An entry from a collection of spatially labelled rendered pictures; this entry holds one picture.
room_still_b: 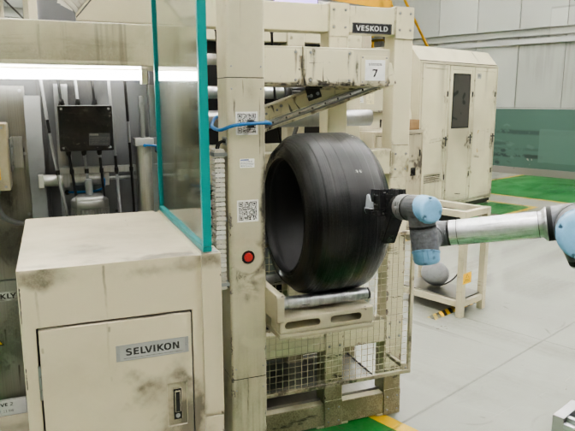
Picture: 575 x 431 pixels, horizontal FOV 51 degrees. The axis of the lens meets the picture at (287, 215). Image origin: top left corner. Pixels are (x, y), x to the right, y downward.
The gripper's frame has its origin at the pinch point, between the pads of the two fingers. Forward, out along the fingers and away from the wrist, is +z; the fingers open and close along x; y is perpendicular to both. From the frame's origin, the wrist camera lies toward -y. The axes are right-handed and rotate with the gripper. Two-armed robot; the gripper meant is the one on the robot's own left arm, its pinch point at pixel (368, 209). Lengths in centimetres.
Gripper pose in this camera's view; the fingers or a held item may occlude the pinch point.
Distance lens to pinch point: 196.2
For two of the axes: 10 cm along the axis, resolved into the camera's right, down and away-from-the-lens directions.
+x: -9.3, 0.6, -3.6
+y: -0.3, -10.0, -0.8
